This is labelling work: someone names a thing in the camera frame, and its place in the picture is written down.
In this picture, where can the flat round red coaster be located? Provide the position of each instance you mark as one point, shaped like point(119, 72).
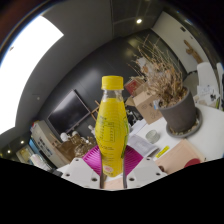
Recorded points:
point(192, 163)

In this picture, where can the small clear glass jar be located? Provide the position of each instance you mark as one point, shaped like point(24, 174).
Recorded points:
point(152, 136)

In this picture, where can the red box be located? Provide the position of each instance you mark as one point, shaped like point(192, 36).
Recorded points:
point(132, 86)

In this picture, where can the wooden figure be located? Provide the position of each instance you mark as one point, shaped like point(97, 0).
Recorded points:
point(191, 50)

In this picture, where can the wooden easel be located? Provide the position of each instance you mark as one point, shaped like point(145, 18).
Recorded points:
point(94, 111)

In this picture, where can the black wall screen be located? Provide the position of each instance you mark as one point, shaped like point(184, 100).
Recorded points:
point(68, 113)

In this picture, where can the white paper stack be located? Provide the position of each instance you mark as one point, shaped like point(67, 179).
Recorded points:
point(206, 93)

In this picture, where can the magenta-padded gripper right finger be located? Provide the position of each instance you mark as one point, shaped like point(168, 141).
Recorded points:
point(146, 171)

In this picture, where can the round ceiling spotlight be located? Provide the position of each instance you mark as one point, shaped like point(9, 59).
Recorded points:
point(139, 21)

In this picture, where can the small yellow tag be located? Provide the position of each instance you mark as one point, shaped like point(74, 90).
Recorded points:
point(162, 152)

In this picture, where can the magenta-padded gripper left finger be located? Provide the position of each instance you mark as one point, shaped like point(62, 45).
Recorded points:
point(78, 170)

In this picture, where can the long ceiling light strip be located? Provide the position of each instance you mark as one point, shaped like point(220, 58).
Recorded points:
point(26, 66)

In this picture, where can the yellow drink bottle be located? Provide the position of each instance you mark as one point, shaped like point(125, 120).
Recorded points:
point(111, 133)

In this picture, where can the brown cardboard box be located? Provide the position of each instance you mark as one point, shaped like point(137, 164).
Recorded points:
point(146, 106)

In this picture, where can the dried plant in grey pot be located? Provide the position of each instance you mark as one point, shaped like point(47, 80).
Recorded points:
point(180, 115)

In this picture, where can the peach desk mat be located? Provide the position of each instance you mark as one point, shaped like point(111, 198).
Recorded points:
point(176, 156)

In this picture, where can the white plastic chair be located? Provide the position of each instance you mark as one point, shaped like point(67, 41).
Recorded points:
point(221, 83)
point(206, 75)

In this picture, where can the white plaster bust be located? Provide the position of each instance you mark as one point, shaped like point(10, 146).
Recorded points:
point(74, 133)
point(64, 136)

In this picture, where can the white cabinet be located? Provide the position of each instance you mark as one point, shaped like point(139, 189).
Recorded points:
point(46, 143)

